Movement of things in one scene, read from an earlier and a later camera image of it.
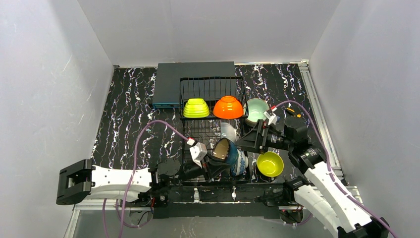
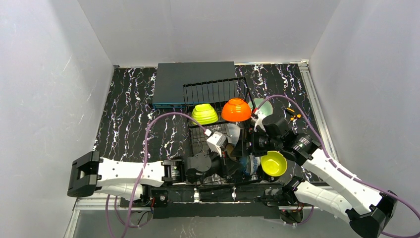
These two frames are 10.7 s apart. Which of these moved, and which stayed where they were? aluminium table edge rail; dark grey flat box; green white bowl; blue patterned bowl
Moved: green white bowl; blue patterned bowl
Stayed: dark grey flat box; aluminium table edge rail
